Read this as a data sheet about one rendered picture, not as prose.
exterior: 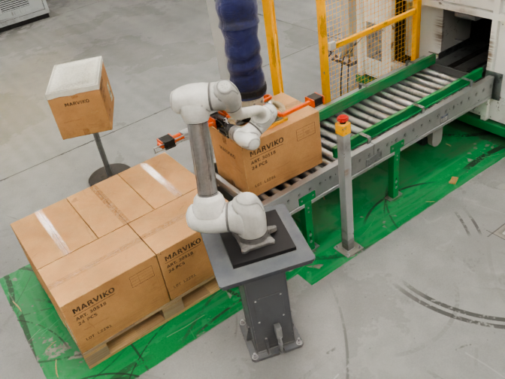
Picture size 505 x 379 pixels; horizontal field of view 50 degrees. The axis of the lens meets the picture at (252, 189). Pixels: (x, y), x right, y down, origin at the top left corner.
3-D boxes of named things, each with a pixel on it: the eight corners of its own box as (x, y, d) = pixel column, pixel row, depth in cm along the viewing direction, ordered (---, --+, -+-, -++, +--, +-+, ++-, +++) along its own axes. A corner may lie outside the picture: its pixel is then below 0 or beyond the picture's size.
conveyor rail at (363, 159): (486, 96, 445) (488, 74, 434) (491, 98, 441) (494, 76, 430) (260, 227, 350) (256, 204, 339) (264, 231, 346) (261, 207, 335)
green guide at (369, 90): (425, 60, 480) (426, 50, 474) (435, 63, 472) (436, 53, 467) (283, 131, 414) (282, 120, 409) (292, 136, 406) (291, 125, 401)
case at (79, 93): (112, 129, 440) (98, 84, 416) (62, 140, 437) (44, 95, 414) (114, 98, 489) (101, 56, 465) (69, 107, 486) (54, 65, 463)
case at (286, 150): (287, 141, 402) (282, 92, 378) (322, 162, 373) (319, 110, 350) (218, 174, 379) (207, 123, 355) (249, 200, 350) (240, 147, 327)
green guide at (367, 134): (479, 76, 442) (480, 65, 437) (491, 80, 435) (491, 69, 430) (332, 157, 376) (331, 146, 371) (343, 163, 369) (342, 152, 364)
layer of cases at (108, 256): (176, 193, 439) (164, 151, 416) (247, 255, 369) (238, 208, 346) (31, 267, 390) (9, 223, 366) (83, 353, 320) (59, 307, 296)
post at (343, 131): (348, 243, 386) (343, 119, 328) (355, 247, 381) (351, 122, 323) (341, 247, 383) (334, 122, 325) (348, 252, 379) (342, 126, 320)
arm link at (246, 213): (267, 239, 275) (261, 205, 262) (231, 241, 277) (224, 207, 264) (267, 219, 288) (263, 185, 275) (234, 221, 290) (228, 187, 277)
